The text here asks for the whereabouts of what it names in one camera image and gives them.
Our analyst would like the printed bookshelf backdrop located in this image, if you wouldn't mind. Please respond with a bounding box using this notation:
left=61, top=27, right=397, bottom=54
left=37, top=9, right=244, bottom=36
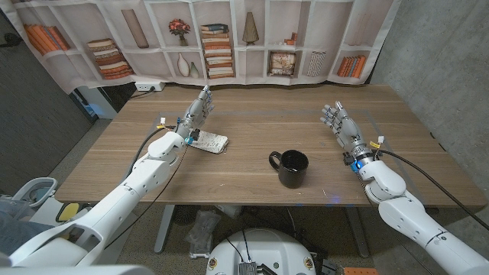
left=0, top=0, right=402, bottom=95

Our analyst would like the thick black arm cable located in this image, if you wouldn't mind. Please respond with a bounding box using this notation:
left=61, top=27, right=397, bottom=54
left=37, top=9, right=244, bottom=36
left=376, top=149, right=489, bottom=231
left=128, top=127, right=176, bottom=180

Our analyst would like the person in blue jeans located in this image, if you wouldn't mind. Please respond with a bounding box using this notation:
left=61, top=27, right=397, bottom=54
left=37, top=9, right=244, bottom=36
left=0, top=208, right=54, bottom=257

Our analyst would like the black ceramic mug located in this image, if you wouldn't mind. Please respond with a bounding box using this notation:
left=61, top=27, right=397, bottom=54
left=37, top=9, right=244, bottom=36
left=268, top=149, right=309, bottom=189

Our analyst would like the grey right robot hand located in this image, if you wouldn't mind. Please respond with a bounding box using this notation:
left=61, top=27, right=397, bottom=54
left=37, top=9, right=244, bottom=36
left=319, top=101, right=375, bottom=161

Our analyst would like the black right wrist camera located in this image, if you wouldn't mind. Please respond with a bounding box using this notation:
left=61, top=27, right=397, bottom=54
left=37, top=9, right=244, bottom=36
left=342, top=151, right=362, bottom=173

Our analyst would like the black round floor object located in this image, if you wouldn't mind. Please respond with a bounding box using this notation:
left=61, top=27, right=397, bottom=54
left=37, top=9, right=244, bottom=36
left=172, top=205, right=198, bottom=226

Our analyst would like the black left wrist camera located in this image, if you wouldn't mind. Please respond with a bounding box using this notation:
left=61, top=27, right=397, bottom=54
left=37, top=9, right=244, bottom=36
left=185, top=128, right=201, bottom=145

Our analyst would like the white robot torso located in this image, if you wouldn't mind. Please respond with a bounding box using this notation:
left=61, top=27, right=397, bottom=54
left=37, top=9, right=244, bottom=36
left=206, top=228, right=317, bottom=275

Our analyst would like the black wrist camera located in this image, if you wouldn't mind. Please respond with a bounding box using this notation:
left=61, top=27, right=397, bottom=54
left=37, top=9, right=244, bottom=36
left=342, top=151, right=362, bottom=173
left=185, top=128, right=201, bottom=145

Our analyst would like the white cabinet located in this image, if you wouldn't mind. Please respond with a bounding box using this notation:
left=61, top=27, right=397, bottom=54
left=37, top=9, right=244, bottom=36
left=76, top=86, right=118, bottom=120

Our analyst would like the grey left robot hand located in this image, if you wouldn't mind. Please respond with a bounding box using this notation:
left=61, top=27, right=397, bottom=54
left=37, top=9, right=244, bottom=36
left=176, top=84, right=215, bottom=141

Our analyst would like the white plastic bin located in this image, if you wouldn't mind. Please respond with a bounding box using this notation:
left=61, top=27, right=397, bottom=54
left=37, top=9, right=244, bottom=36
left=12, top=176, right=58, bottom=209

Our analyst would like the orange object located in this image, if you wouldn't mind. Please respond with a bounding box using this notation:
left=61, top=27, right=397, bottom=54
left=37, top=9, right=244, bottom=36
left=343, top=267, right=380, bottom=275

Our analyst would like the white power strip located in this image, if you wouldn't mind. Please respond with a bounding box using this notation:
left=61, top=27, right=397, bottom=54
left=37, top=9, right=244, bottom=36
left=134, top=80, right=166, bottom=92

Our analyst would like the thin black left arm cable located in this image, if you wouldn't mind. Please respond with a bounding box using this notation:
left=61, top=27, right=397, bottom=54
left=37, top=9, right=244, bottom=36
left=103, top=144, right=190, bottom=251

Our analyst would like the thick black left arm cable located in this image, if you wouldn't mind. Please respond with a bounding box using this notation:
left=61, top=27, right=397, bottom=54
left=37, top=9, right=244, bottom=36
left=128, top=127, right=176, bottom=180

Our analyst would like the black wall fixture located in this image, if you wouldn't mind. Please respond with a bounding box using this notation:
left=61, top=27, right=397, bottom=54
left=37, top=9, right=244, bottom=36
left=0, top=32, right=23, bottom=49

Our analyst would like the clear plastic bag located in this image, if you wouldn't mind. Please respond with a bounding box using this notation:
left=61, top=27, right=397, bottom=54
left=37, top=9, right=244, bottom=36
left=185, top=209, right=222, bottom=259

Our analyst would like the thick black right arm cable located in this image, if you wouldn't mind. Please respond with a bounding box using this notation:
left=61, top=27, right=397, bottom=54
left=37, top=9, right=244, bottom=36
left=376, top=149, right=489, bottom=231

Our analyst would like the yellow and black object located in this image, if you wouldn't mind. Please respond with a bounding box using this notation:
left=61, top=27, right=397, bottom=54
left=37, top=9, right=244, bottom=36
left=55, top=202, right=81, bottom=223

